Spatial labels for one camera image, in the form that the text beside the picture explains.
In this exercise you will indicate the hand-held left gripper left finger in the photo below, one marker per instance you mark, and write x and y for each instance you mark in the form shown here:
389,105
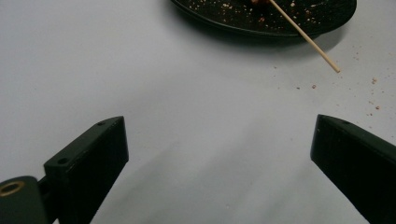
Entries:
90,161

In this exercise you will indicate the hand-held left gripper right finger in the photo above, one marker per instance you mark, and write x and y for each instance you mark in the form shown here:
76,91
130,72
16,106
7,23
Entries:
358,161

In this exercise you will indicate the wooden skewer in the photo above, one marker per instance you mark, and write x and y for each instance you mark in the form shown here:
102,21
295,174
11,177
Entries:
306,36

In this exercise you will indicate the round black plate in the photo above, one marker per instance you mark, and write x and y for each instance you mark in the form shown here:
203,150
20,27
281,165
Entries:
249,15

